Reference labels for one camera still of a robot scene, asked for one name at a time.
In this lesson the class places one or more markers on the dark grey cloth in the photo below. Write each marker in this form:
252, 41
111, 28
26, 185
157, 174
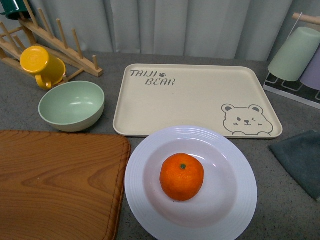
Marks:
300, 157

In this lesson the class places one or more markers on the dark green mug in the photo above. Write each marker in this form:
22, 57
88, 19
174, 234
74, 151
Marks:
14, 9

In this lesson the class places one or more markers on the grey curtain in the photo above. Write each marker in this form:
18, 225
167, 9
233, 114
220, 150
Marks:
224, 29

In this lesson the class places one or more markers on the beige bear tray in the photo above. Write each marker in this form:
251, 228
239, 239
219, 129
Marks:
228, 100

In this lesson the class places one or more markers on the wooden dish rack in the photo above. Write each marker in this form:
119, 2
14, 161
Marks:
38, 32

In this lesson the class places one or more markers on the white ridged plate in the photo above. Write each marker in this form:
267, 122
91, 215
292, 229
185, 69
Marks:
225, 204

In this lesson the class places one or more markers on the orange mandarin fruit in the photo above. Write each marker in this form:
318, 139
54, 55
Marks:
181, 177

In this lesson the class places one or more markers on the light green bowl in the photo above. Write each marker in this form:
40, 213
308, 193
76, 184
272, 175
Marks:
73, 106

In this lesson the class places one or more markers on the light green cup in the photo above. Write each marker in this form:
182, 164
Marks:
295, 54

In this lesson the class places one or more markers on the wooden cutting board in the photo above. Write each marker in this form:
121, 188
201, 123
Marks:
61, 186

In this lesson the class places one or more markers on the white cup holder stand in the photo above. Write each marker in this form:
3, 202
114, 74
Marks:
295, 90

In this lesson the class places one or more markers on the lilac cup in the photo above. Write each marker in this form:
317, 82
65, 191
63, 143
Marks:
311, 75

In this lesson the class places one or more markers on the yellow mug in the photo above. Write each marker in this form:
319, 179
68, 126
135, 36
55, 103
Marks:
47, 69

